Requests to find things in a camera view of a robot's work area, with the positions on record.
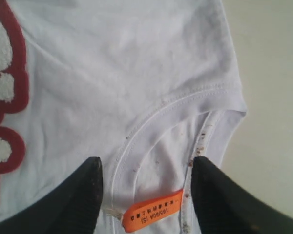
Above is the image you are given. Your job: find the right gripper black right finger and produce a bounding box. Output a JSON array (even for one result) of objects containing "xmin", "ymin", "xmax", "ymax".
[{"xmin": 191, "ymin": 156, "xmax": 293, "ymax": 234}]

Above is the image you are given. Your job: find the orange size tag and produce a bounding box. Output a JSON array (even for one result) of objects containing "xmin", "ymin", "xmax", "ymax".
[{"xmin": 122, "ymin": 190, "xmax": 183, "ymax": 233}]

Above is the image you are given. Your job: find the white t-shirt red print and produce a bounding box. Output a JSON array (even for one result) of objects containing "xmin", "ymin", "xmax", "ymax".
[{"xmin": 0, "ymin": 0, "xmax": 247, "ymax": 234}]

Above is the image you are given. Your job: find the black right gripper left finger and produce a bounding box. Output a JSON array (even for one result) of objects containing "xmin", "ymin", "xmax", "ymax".
[{"xmin": 0, "ymin": 157, "xmax": 103, "ymax": 234}]

